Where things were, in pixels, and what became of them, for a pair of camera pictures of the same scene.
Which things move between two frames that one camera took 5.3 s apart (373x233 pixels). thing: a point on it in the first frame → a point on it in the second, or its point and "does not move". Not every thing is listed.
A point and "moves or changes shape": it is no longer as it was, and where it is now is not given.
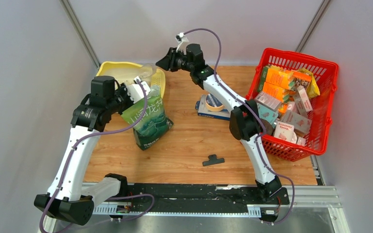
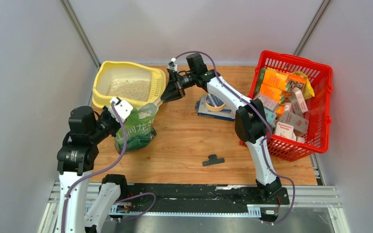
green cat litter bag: (154, 122) moves or changes shape
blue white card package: (202, 109) does not move
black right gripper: (169, 62) → (173, 91)
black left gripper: (123, 89) → (105, 112)
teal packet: (267, 114) does not move
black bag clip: (212, 159) does not move
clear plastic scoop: (146, 71) → (149, 110)
